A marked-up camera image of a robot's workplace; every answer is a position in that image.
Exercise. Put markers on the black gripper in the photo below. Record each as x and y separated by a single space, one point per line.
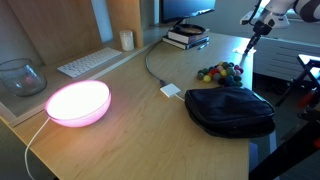
261 29

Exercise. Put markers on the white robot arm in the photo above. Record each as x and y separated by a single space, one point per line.
300 8

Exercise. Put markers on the light blue floor tape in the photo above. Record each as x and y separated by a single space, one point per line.
272 143

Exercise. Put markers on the white radiator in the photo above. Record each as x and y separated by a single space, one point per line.
283 61

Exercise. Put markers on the colourful felt ball trivet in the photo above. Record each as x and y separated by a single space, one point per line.
223 74

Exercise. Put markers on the round black monitor base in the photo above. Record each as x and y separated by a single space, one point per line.
190 29

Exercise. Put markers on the black fabric bag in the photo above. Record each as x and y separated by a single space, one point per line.
230 108

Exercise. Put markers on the white flat adapter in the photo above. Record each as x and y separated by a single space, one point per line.
170 90

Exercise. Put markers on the white keyboard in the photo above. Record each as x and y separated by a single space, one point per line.
88 61

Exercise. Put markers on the glowing bowl lamp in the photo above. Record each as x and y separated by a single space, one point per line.
78 103

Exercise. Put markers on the clear glass bowl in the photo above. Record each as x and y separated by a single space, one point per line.
21 79

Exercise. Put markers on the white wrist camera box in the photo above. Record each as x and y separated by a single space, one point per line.
276 20

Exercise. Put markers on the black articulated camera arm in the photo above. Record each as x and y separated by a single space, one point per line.
286 156

